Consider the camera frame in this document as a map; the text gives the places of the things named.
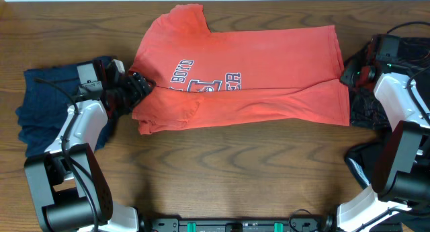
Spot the orange printed t-shirt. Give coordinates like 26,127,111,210
130,4,350,134

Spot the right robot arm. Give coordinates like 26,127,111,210
324,33,429,231

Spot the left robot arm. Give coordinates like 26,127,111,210
24,73,155,231

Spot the black patterned garment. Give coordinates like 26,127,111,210
344,34,429,130

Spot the folded navy blue garment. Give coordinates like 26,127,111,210
15,55,117,158

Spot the black garment with white stripe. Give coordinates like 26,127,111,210
344,141,429,232

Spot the black mounting rail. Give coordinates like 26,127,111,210
139,211,342,232

